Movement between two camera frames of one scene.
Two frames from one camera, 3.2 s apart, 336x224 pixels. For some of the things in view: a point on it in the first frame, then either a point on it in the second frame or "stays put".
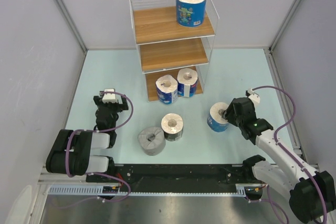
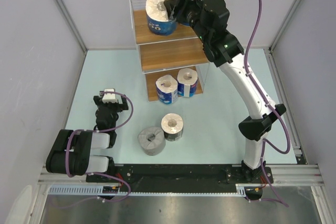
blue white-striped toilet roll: [187, 78] stays put
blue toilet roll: [167, 87] stays put
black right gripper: [228, 113] -> [188, 2]
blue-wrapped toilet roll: [216, 121] -> [158, 21]
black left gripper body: [113, 107] stays put
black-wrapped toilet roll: [172, 125] stays put
